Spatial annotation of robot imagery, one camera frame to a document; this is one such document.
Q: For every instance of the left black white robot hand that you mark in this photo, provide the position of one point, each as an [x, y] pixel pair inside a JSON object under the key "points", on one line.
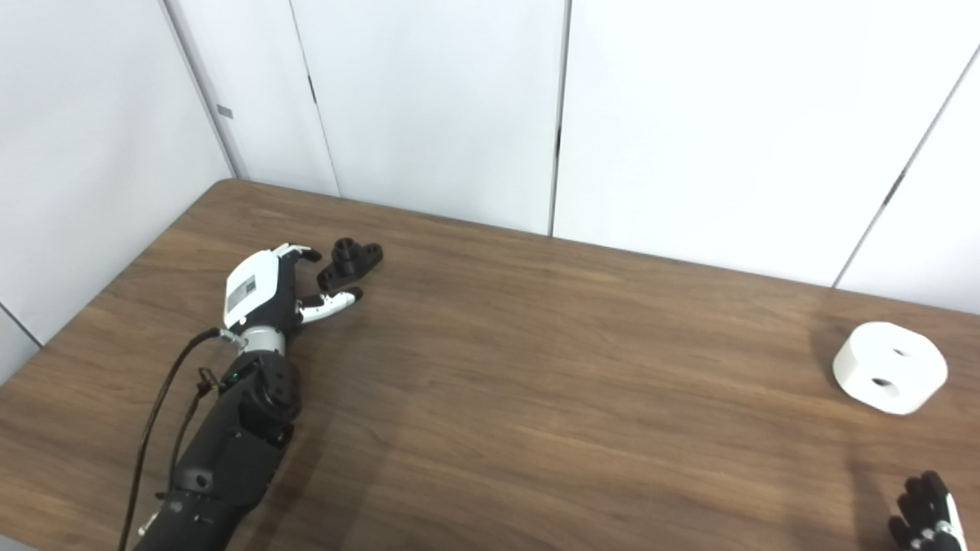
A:
{"points": [[253, 287]]}

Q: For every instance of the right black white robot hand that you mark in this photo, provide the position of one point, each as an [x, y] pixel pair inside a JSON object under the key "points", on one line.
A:
{"points": [[926, 528]]}

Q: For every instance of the black flanged holder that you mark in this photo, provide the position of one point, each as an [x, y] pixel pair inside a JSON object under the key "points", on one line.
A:
{"points": [[348, 265]]}

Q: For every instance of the round white plastic piece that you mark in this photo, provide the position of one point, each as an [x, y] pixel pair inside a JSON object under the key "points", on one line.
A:
{"points": [[865, 360]]}

